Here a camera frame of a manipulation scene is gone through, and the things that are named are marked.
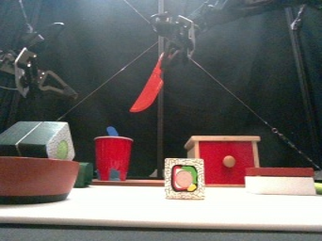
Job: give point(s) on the red toy knife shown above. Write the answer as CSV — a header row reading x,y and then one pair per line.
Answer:
x,y
146,91

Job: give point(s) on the white speckled sushi roll piece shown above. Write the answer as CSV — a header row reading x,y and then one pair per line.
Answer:
x,y
185,191

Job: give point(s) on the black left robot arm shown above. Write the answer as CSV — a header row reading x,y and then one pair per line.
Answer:
x,y
7,69

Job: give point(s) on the dark green sushi roll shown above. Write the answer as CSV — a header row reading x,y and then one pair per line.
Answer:
x,y
30,138

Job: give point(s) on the blue toy utensil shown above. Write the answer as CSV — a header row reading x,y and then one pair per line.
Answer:
x,y
111,131

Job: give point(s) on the red plastic cup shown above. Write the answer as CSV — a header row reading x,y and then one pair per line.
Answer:
x,y
113,157

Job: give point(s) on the small green toy block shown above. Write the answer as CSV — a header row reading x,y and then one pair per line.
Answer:
x,y
85,174

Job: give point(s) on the red wooden bowl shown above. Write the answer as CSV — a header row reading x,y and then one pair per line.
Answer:
x,y
34,179

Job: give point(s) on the red wooden drawer box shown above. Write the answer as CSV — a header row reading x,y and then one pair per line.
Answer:
x,y
218,163

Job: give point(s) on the white cutting board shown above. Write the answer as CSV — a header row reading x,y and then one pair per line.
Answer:
x,y
159,213

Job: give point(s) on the red and white nigiri block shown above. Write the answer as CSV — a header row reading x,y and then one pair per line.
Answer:
x,y
278,185

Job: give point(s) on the yellow-green toy piece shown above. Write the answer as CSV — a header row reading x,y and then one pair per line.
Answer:
x,y
318,188

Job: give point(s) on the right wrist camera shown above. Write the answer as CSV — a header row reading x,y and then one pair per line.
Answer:
x,y
162,23

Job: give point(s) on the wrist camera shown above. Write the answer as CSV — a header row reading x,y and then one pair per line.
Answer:
x,y
162,23
49,31

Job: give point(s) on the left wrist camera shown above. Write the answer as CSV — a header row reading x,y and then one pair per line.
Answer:
x,y
49,31

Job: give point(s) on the grey vertical frame pole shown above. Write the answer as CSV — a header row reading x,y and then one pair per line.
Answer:
x,y
161,131

